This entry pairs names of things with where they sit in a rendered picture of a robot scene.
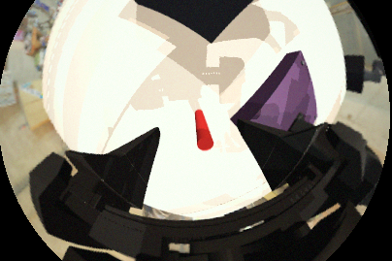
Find red peg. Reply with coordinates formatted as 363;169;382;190
195;110;214;151

